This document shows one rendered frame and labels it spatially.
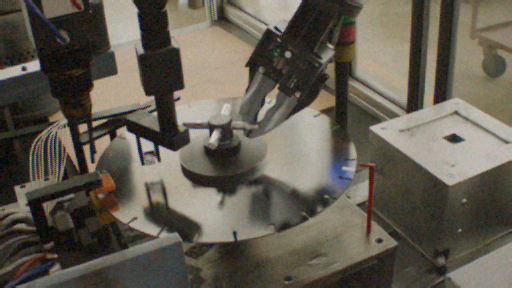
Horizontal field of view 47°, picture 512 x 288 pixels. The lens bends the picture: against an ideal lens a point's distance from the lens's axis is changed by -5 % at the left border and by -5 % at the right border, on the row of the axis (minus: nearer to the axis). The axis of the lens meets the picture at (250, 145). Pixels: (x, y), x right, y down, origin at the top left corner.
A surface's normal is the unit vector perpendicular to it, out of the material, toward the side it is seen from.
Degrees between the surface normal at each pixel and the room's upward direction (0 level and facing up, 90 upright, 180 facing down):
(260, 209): 0
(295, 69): 79
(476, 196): 90
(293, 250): 0
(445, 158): 0
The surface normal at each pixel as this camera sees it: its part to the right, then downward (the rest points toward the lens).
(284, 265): -0.07, -0.85
